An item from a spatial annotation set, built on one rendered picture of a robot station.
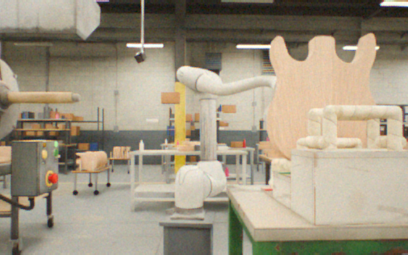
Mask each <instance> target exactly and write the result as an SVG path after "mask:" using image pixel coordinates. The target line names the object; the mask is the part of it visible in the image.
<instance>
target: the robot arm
mask: <svg viewBox="0 0 408 255"><path fill-rule="evenodd" d="M177 79H179V81H180V83H181V84H184V85H185V86H187V87H189V88H190V89H191V90H195V94H196V96H197V99H198V100H199V110H200V141H201V161H199V163H197V165H185V166H182V167H181V168H180V169H179V171H178V173H177V176H176V179H175V188H174V197H175V207H174V208H171V209H166V211H165V213H166V214H168V215H171V216H170V219H171V220H205V215H206V210H203V200H205V199H206V198H209V197H211V196H214V195H217V194H219V193H220V192H222V190H223V189H224V188H225V186H226V184H227V177H226V175H225V173H224V172H223V169H222V164H221V163H219V161H217V130H216V101H215V100H217V97H218V95H233V94H237V93H239V92H243V91H245V90H252V89H255V88H258V87H261V86H267V87H269V88H271V89H272V90H273V93H274V94H275V92H276V88H277V77H276V76H272V75H261V76H258V77H252V78H249V79H243V80H240V81H237V82H232V83H228V84H222V80H221V79H220V77H219V76H218V75H217V73H212V72H211V71H210V70H207V69H196V68H190V67H189V66H185V67H181V68H179V70H178V71H177Z"/></svg>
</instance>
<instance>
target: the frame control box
mask: <svg viewBox="0 0 408 255"><path fill-rule="evenodd" d="M43 141H45V142H46V148H45V149H43V148H42V147H41V143H42V142H43ZM54 141H56V140H32V141H11V180H10V196H11V197H28V201H30V206H29V207H27V206H24V205H22V204H21V203H18V202H15V201H14V200H12V199H10V198H8V197H6V196H4V195H2V194H0V199H1V200H2V201H5V202H7V203H9V204H10V205H12V206H15V207H19V208H20V209H23V210H24V211H31V210H32V209H33V207H34V206H35V197H38V196H40V195H42V194H45V193H49V192H51V191H53V190H56V189H57V188H58V181H57V182H56V183H52V182H50V181H49V180H48V177H49V176H52V174H53V173H56V174H57V176H58V156H57V157H55V150H56V149H57V151H58V142H57V141H56V142H57V147H56V148H55V147H54V145H53V144H54ZM43 151H46V152H47V156H46V158H43V156H42V153H43Z"/></svg>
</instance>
